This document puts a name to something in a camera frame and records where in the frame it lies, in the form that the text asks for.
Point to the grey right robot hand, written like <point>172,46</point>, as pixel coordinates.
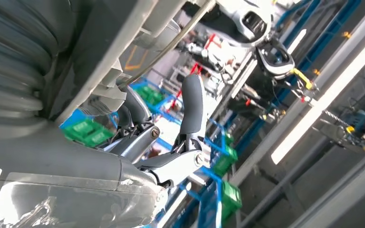
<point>59,163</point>

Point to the green plastic crate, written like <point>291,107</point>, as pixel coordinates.
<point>232,199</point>
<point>149,94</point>
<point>80,129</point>
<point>226,160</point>
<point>100,137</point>

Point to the white humanoid robot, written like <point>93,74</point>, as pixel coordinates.
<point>245,19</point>

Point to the long ceiling light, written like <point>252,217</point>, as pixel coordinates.
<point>327,94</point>

